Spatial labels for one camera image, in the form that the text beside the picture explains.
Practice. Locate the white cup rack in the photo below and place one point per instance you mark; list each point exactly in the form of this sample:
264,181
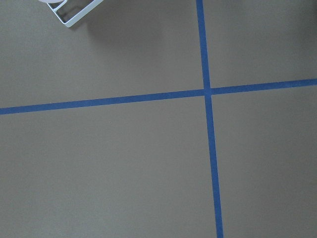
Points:
70,12

